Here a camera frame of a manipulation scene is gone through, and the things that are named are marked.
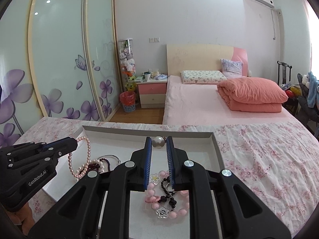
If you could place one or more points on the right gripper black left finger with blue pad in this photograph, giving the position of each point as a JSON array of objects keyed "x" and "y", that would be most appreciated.
[{"x": 97, "y": 206}]

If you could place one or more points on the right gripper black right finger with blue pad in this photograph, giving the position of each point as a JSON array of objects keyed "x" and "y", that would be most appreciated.
[{"x": 221, "y": 205}]

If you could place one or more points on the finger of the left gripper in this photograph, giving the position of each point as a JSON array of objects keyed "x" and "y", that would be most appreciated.
[{"x": 60, "y": 147}]

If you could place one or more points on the thin silver bangle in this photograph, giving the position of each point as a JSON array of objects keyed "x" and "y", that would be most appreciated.
[{"x": 110, "y": 158}]

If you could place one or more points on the person's left hand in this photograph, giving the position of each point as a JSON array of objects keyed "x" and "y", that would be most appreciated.
[{"x": 23, "y": 217}]

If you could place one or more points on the floral pink white bedsheet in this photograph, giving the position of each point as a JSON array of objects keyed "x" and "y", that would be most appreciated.
[{"x": 278, "y": 161}]

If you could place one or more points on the red lined waste basket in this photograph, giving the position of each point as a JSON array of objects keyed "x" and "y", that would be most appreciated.
[{"x": 127, "y": 100}]

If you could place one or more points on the sliding glass floral wardrobe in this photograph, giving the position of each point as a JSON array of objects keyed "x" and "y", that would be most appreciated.
[{"x": 58, "y": 59}]

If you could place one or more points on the clear tube of plush toys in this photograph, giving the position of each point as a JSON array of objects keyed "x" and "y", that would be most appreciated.
[{"x": 127, "y": 63}]

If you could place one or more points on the pink cream nightstand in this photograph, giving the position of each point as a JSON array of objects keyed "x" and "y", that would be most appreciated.
[{"x": 152, "y": 94}]

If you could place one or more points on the folded salmon quilt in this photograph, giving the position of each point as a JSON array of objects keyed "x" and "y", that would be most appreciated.
[{"x": 252, "y": 94}]

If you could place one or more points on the pink bed with headboard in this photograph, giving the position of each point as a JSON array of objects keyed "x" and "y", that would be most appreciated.
[{"x": 201, "y": 104}]

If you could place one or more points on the blue plush garment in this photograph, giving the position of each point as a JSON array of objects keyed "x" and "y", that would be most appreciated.
[{"x": 312, "y": 99}]

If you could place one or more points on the lavender small pillow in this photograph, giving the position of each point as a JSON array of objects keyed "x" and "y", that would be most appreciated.
[{"x": 231, "y": 69}]

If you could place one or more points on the floral white pillow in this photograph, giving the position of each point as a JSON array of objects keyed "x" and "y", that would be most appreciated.
[{"x": 202, "y": 77}]

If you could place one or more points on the dark wooden chair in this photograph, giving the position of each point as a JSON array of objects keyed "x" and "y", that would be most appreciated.
[{"x": 284, "y": 82}]

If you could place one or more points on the white wall socket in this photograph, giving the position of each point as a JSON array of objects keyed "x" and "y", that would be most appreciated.
[{"x": 154, "y": 40}]

